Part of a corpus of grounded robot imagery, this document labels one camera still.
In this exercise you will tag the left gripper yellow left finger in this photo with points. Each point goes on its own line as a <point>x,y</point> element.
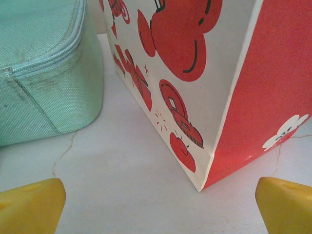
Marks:
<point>29,207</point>

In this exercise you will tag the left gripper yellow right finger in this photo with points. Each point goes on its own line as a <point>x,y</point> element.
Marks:
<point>285,209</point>

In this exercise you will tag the red white paper bag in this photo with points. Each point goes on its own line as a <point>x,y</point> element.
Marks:
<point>207,97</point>

